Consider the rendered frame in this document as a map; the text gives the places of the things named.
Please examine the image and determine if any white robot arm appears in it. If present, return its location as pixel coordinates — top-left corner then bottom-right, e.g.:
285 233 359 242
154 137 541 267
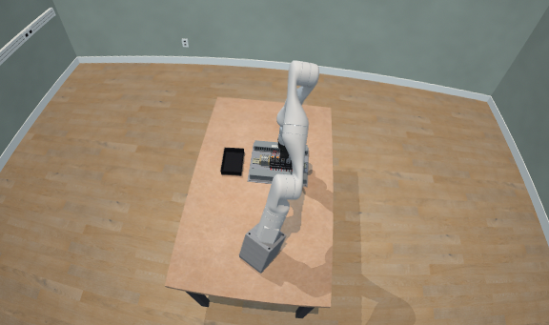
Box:
256 61 319 244

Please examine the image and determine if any black parts tray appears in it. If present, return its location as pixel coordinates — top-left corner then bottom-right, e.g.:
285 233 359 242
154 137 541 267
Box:
220 148 244 175

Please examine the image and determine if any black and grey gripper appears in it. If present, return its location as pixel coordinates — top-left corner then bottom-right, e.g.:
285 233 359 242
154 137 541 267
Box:
277 135 291 164

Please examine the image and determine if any grey relay panel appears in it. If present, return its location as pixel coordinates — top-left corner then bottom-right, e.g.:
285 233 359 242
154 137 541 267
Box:
248 140 309 187

